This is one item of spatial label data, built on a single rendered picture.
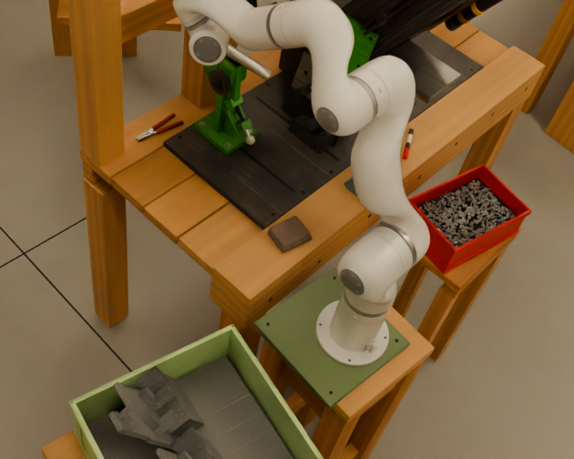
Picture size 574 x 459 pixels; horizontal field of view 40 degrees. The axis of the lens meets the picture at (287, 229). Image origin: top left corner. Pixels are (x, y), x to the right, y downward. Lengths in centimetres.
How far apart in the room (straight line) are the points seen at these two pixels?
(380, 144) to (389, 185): 9
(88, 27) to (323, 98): 72
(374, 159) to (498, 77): 135
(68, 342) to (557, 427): 183
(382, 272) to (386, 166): 24
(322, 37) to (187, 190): 88
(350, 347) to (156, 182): 73
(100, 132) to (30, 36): 199
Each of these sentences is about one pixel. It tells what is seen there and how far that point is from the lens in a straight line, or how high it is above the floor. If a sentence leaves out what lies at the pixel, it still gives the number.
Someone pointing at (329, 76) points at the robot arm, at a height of 165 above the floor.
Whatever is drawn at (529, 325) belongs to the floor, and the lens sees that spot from 336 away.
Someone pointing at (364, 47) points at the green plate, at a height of 123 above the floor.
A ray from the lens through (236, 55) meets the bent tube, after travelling 211.
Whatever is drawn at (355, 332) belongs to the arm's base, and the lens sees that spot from 192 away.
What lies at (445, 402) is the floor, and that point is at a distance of 304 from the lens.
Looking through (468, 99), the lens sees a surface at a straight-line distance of 271.
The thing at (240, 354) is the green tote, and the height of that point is 92.
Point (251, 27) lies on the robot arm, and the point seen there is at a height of 159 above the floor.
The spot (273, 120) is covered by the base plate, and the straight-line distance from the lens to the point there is 244.
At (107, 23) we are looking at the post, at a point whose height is 136.
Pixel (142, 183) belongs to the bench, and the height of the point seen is 88.
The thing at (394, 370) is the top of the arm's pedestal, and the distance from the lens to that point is 204.
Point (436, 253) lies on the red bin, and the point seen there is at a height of 85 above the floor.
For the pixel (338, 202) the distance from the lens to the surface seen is 225.
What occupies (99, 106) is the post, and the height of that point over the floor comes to 111.
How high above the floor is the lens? 257
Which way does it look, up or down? 51 degrees down
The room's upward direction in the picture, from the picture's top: 13 degrees clockwise
